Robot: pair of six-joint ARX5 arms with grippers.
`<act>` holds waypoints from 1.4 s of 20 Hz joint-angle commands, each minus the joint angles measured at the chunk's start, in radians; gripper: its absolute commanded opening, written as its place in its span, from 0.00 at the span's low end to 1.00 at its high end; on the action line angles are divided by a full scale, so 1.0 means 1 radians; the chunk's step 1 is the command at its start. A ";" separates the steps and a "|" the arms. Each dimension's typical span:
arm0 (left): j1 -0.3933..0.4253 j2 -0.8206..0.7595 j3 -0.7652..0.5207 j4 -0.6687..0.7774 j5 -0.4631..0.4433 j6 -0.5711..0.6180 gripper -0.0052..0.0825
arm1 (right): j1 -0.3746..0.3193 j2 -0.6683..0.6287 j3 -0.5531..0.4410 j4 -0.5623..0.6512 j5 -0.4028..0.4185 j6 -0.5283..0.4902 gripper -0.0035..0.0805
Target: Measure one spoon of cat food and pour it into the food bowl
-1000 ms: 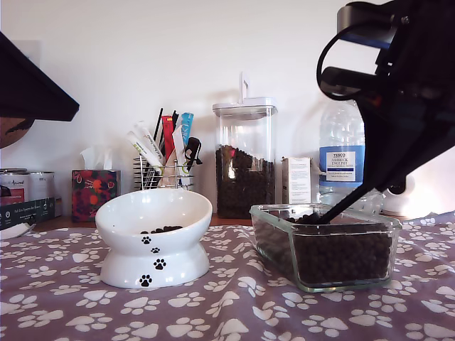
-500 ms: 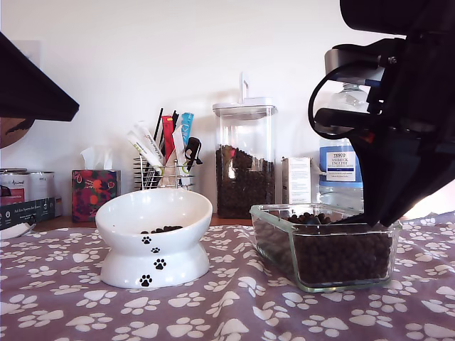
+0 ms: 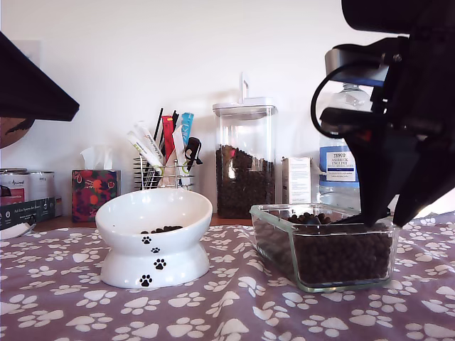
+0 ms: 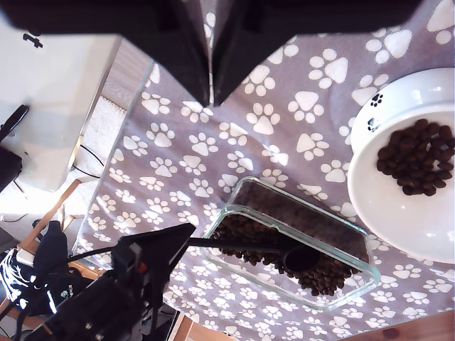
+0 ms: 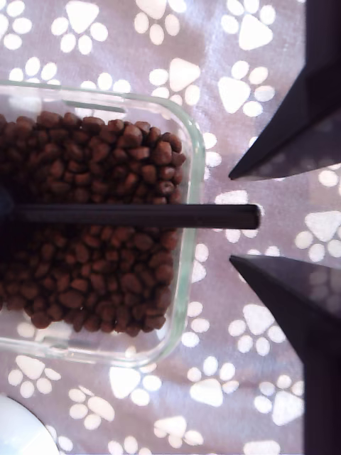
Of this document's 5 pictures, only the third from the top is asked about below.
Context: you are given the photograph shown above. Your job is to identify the brown cat food kibble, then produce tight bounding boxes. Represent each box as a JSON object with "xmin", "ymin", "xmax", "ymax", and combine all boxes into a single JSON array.
[
  {"xmin": 254, "ymin": 212, "xmax": 394, "ymax": 285},
  {"xmin": 215, "ymin": 144, "xmax": 277, "ymax": 218},
  {"xmin": 140, "ymin": 224, "xmax": 184, "ymax": 235}
]

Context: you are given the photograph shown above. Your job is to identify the white sachet green print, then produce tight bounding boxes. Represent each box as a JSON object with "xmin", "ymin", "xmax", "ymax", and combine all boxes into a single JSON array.
[
  {"xmin": 127, "ymin": 130, "xmax": 166, "ymax": 168},
  {"xmin": 133, "ymin": 120, "xmax": 160, "ymax": 150}
]

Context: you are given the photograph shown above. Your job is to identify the white paw print cat bowl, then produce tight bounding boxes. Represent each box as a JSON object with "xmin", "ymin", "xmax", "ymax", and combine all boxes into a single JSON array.
[{"xmin": 95, "ymin": 188, "xmax": 213, "ymax": 289}]

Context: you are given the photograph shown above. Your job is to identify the white tissue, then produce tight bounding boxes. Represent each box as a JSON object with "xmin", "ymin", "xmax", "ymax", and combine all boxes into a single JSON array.
[{"xmin": 80, "ymin": 144, "xmax": 114, "ymax": 171}]

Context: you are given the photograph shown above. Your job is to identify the black plastic measuring spoon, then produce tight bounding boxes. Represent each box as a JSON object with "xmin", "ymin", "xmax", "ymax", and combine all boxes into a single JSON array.
[{"xmin": 304, "ymin": 215, "xmax": 367, "ymax": 227}]

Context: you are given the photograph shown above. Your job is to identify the rectangular glass food container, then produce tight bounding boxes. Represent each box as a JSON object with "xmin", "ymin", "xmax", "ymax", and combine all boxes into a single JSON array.
[{"xmin": 248, "ymin": 204, "xmax": 403, "ymax": 293}]

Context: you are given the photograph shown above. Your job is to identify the thin black stick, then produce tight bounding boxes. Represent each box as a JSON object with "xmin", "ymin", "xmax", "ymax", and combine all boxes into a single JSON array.
[{"xmin": 152, "ymin": 107, "xmax": 164, "ymax": 143}]

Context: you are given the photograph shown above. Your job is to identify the black looping cable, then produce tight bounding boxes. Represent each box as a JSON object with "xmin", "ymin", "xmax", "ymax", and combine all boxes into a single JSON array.
[{"xmin": 310, "ymin": 62, "xmax": 382, "ymax": 139}]

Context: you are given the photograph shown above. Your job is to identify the black clip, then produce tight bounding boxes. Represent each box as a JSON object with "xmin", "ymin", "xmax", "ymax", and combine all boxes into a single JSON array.
[{"xmin": 183, "ymin": 136, "xmax": 204, "ymax": 168}]

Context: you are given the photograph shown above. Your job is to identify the dark cardboard tray box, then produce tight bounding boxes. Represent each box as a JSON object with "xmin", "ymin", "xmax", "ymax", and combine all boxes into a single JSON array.
[{"xmin": 0, "ymin": 197, "xmax": 57, "ymax": 231}]

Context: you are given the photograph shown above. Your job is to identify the white printed carton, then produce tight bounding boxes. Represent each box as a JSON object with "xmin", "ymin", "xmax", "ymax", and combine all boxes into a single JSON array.
[{"xmin": 281, "ymin": 156, "xmax": 314, "ymax": 206}]

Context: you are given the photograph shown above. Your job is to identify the red sachet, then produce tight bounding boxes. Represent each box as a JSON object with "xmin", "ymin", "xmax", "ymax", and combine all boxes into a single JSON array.
[{"xmin": 161, "ymin": 114, "xmax": 175, "ymax": 157}]

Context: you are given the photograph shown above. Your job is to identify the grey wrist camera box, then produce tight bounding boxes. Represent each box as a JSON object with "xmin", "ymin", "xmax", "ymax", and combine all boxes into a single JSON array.
[{"xmin": 323, "ymin": 44, "xmax": 391, "ymax": 88}]

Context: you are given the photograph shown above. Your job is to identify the large blue label water bottle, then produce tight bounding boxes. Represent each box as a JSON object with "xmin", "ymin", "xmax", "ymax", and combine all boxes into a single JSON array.
[{"xmin": 318, "ymin": 82, "xmax": 373, "ymax": 215}]

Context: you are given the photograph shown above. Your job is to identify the floral tissue box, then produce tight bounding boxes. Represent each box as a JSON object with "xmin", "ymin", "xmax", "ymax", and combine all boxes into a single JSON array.
[{"xmin": 71, "ymin": 169, "xmax": 122, "ymax": 224}]

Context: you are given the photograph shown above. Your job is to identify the silver tin white label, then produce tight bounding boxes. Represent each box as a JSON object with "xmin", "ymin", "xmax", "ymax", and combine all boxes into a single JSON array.
[{"xmin": 29, "ymin": 170, "xmax": 56, "ymax": 200}]

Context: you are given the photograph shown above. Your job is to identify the small white dish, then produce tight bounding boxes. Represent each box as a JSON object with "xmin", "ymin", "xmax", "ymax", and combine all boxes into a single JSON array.
[{"xmin": 0, "ymin": 222, "xmax": 36, "ymax": 239}]

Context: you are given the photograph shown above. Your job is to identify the silver tin red label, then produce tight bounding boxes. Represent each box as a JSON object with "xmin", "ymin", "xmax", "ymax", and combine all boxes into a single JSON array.
[{"xmin": 0, "ymin": 168, "xmax": 29, "ymax": 207}]

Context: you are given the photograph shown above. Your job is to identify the round brown wooden board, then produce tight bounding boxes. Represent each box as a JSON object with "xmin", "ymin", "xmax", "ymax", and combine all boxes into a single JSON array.
[{"xmin": 0, "ymin": 117, "xmax": 36, "ymax": 149}]

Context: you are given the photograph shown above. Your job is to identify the plain white sachet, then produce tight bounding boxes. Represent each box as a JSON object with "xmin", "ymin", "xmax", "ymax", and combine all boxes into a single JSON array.
[{"xmin": 171, "ymin": 124, "xmax": 187, "ymax": 168}]

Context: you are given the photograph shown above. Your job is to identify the tall clear kibble storage jar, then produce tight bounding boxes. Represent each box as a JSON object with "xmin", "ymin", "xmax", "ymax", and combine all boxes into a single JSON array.
[{"xmin": 211, "ymin": 72, "xmax": 279, "ymax": 220}]

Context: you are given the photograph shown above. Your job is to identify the grey paw print table mat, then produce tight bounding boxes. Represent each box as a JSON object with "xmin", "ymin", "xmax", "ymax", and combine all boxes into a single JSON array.
[{"xmin": 0, "ymin": 211, "xmax": 455, "ymax": 341}]

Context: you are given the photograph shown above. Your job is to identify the small white round camera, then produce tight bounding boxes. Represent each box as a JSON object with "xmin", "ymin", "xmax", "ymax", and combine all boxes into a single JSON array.
[{"xmin": 387, "ymin": 194, "xmax": 402, "ymax": 217}]

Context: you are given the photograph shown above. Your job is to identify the chrome wire rack holder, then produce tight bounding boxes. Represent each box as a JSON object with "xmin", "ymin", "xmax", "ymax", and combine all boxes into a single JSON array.
[{"xmin": 132, "ymin": 156, "xmax": 195, "ymax": 192}]

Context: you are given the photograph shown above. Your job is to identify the blue sachet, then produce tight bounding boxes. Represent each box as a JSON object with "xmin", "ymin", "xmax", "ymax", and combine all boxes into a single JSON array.
[{"xmin": 181, "ymin": 112, "xmax": 196, "ymax": 146}]

